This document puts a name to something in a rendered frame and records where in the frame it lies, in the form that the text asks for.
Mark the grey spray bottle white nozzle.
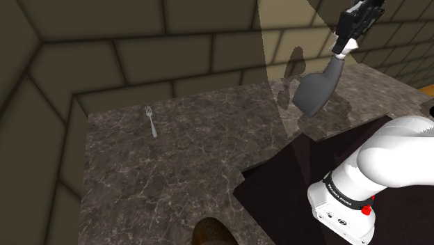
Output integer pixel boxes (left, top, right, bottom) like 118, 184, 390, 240
292, 32, 360, 118

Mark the dark robot stand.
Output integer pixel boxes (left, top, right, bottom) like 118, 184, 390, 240
233, 114, 434, 245

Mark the silver fork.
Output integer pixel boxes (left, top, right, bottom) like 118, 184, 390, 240
144, 105, 159, 139

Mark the brown round object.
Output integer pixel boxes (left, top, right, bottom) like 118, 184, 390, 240
191, 216, 239, 245

